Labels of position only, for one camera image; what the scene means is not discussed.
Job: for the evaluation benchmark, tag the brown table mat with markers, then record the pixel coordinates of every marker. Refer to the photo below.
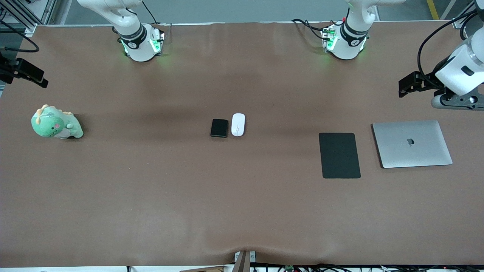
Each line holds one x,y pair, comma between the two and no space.
242,189

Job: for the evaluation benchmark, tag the small green circuit board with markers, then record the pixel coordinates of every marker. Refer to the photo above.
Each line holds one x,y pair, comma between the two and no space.
289,268

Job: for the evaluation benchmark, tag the aluminium frame post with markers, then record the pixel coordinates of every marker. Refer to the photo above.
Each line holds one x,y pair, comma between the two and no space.
457,23
49,11

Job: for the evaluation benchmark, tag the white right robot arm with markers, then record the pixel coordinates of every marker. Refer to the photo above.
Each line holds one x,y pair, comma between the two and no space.
138,41

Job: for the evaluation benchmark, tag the green plush dinosaur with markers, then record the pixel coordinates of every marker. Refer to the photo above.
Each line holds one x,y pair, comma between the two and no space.
49,124

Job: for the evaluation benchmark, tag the white computer mouse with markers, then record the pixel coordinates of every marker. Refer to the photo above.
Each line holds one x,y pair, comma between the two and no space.
238,124

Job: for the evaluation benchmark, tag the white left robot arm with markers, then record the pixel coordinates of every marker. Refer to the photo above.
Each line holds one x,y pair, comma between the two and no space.
349,45

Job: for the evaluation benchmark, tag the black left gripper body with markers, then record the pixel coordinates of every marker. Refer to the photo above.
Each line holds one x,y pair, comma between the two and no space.
430,78

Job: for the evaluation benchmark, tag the black phone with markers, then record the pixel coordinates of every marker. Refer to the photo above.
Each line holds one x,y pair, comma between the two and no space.
219,128

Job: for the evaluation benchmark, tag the brown and grey bracket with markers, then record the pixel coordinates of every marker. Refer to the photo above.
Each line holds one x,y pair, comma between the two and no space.
242,262

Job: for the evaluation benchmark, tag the black mouse pad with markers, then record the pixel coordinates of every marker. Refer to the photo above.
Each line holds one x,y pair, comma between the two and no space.
339,155

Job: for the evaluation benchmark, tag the silver laptop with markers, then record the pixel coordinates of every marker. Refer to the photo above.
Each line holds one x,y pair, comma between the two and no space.
412,147

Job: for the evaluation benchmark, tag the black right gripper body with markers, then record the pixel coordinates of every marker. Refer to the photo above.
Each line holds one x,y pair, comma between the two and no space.
7,70

